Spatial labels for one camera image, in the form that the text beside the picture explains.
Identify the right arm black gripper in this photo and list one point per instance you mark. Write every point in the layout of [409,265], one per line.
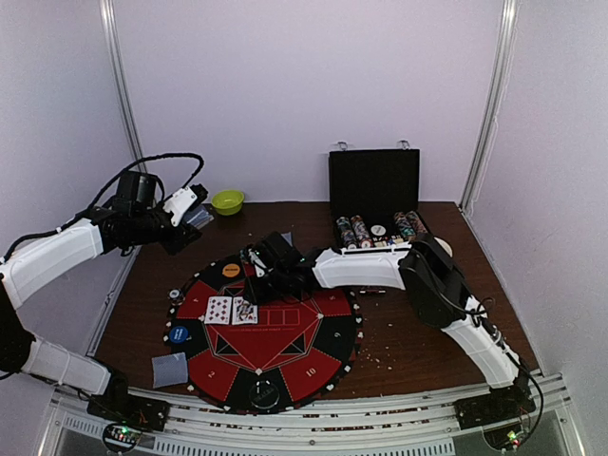
[259,283]

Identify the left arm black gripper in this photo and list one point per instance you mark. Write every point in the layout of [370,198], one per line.
[180,239]

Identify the dealt blue playing card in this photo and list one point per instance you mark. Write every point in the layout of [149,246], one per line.
[288,237]

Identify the queen of hearts card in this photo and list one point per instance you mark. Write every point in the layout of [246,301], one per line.
[243,312]

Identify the orange big blind button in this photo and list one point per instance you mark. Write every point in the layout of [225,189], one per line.
[231,270]

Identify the blue deck of cards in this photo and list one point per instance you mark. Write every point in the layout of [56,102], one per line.
[198,217]

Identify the ten of diamonds card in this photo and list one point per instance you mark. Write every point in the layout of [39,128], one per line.
[218,310]

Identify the poker chip stack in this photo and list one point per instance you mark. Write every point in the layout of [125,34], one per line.
[176,297]

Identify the blue small blind button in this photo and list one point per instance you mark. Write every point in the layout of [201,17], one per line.
[178,335]

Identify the black red triangular token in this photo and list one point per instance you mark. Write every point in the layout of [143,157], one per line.
[372,291]

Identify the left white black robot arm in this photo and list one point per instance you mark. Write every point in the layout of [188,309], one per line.
[29,269]

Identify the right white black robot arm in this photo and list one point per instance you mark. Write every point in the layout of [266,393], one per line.
[436,289]

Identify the round red black poker mat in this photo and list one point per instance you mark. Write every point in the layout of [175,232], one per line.
[305,347]

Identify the lime green plastic bowl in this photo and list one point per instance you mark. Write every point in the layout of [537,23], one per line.
[228,202]

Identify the white round button in case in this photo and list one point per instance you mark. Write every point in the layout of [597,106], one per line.
[378,230]

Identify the black poker chip case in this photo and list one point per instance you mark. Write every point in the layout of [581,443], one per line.
[375,186]

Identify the clear round dealer button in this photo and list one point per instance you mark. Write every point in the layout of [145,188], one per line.
[264,395]

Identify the white printed ceramic mug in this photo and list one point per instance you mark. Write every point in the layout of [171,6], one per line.
[445,246]

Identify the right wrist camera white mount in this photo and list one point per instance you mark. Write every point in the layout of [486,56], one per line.
[250,255]

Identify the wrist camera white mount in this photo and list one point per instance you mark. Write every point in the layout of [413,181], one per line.
[250,255]
[183,200]

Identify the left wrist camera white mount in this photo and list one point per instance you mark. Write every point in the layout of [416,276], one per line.
[183,200]

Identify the left aluminium frame post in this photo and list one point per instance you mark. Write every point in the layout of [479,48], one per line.
[111,35]

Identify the aluminium frame post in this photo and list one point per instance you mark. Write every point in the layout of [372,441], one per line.
[111,35]
[495,94]

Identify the right aluminium frame post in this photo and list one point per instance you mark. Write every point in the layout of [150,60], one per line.
[495,94]

